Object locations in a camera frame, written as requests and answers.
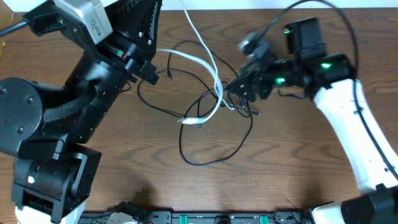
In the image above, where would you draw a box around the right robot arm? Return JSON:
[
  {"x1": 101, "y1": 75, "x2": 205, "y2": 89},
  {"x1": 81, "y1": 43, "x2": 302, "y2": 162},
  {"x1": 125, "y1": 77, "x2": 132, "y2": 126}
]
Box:
[{"x1": 226, "y1": 17, "x2": 397, "y2": 223}]

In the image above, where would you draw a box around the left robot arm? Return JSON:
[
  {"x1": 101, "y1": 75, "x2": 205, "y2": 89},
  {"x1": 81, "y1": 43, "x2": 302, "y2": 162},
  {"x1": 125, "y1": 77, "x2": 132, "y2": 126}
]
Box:
[{"x1": 1, "y1": 0, "x2": 162, "y2": 223}]

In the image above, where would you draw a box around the cardboard side panel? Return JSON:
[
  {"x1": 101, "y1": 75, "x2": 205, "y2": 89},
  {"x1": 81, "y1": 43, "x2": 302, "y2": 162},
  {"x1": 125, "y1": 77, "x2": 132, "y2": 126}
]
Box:
[{"x1": 0, "y1": 0, "x2": 14, "y2": 58}]

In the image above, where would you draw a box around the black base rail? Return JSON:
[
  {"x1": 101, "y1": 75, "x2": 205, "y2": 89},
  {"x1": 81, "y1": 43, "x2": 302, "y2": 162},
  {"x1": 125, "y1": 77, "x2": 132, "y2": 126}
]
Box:
[{"x1": 78, "y1": 202, "x2": 313, "y2": 224}]

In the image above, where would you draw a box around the thin black usb cable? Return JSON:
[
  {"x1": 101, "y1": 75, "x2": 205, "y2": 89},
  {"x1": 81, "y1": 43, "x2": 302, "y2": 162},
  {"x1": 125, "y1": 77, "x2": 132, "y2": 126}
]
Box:
[{"x1": 136, "y1": 39, "x2": 254, "y2": 167}]

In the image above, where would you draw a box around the white usb cable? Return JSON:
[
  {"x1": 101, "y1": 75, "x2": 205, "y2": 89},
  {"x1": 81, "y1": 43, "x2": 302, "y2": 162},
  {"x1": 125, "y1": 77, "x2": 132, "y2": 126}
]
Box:
[{"x1": 155, "y1": 0, "x2": 234, "y2": 126}]

